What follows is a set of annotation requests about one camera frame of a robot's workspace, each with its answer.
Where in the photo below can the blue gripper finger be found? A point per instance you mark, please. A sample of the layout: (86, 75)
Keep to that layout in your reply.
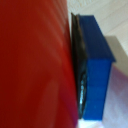
(96, 76)

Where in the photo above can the red plastic cup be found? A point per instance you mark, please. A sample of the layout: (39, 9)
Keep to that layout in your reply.
(33, 63)

